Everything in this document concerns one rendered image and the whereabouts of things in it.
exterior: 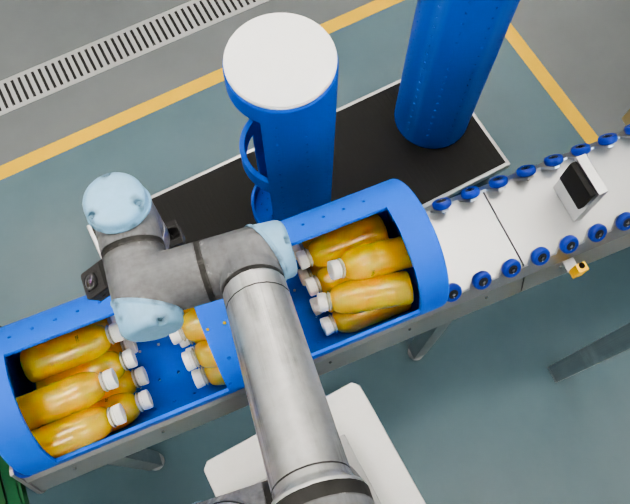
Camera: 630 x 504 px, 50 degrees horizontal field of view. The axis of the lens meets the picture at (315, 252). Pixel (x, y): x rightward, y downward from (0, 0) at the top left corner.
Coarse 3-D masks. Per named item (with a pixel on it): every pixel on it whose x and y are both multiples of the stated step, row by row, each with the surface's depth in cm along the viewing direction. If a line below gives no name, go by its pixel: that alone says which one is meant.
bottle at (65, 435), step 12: (96, 408) 127; (108, 408) 127; (60, 420) 125; (72, 420) 125; (84, 420) 124; (96, 420) 125; (108, 420) 126; (36, 432) 124; (48, 432) 124; (60, 432) 124; (72, 432) 124; (84, 432) 124; (96, 432) 124; (108, 432) 126; (48, 444) 123; (60, 444) 123; (72, 444) 124; (84, 444) 125
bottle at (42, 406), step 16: (64, 384) 125; (80, 384) 125; (96, 384) 126; (16, 400) 125; (32, 400) 124; (48, 400) 124; (64, 400) 124; (80, 400) 125; (96, 400) 127; (32, 416) 123; (48, 416) 124; (64, 416) 126
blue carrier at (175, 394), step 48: (384, 192) 132; (432, 240) 126; (288, 288) 150; (432, 288) 129; (0, 336) 123; (48, 336) 120; (336, 336) 142; (0, 384) 116; (192, 384) 141; (240, 384) 128; (0, 432) 116
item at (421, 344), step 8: (440, 328) 197; (416, 336) 222; (424, 336) 212; (432, 336) 206; (416, 344) 226; (424, 344) 216; (432, 344) 222; (408, 352) 242; (416, 352) 231; (424, 352) 233
